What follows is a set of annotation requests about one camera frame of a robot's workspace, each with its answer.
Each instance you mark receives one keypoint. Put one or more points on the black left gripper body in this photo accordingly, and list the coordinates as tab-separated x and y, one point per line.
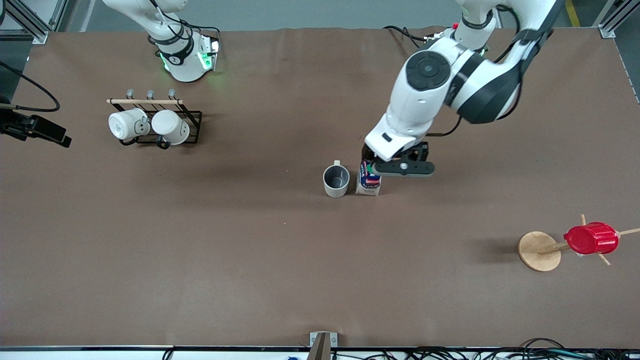
366	151

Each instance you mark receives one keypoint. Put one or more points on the milk carton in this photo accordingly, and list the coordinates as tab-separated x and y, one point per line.
369	186

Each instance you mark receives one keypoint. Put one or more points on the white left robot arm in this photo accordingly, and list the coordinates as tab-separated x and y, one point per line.
425	95

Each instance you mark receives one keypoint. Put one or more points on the red plastic cup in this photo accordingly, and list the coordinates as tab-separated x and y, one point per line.
592	238

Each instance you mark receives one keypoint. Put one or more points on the brown table cover sheet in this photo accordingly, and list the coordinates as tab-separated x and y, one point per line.
250	260

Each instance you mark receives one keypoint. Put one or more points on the wooden mug tree stand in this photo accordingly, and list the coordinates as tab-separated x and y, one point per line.
539	251

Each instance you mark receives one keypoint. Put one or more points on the white mug face print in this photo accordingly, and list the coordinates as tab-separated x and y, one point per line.
124	125

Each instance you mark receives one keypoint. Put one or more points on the metal table edge bracket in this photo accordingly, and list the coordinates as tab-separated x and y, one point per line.
322	342

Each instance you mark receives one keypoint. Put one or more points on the aluminium frame post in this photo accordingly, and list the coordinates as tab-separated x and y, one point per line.
30	25
607	22

